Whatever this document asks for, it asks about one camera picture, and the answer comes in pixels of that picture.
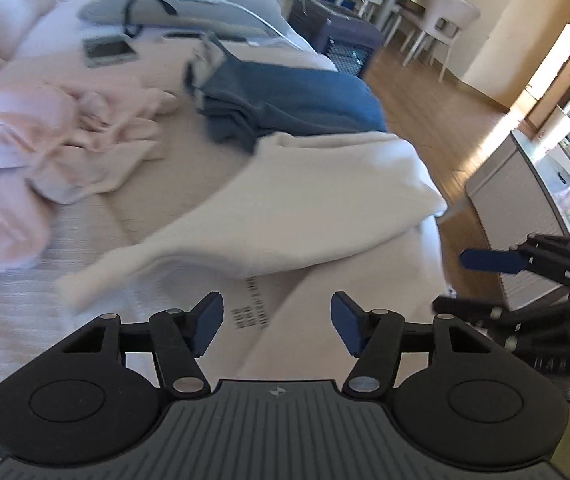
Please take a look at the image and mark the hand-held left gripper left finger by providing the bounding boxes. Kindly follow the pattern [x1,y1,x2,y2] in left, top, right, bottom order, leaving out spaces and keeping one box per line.
[55,291,225,401]

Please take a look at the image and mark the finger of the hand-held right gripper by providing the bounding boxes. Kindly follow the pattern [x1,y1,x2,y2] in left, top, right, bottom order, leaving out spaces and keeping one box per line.
[432,294,570,352]
[460,232,570,286]

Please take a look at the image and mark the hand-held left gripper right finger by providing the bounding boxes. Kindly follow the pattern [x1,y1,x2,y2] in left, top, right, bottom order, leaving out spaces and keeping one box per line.
[331,291,498,401]

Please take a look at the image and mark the white sweatshirt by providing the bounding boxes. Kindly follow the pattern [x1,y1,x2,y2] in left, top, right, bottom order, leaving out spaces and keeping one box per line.
[55,130,449,312]

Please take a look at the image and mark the blue fleece pants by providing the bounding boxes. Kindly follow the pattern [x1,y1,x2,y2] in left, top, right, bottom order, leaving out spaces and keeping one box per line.
[181,34,389,155]

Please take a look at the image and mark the pink garment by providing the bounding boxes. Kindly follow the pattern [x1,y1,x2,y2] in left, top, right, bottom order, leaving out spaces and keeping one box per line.
[0,82,182,275]

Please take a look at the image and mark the white ribbed TV cabinet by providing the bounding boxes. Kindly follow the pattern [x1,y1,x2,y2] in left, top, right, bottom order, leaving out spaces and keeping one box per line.
[465,129,570,312]

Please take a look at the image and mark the white cylinder stand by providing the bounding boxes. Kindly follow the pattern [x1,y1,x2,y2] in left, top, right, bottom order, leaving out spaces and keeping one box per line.
[544,104,570,150]

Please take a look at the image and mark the dark electric heater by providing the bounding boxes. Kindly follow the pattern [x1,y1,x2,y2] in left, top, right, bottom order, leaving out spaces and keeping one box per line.
[287,0,385,79]

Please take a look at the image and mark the smartphone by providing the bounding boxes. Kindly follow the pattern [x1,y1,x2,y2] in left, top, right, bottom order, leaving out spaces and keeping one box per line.
[82,35,137,69]

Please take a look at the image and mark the white cable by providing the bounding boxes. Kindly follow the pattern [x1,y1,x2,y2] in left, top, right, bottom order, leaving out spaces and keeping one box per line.
[68,0,311,51]

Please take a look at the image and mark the black cable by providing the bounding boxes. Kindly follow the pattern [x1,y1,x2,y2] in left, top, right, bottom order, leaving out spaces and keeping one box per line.
[121,0,178,39]

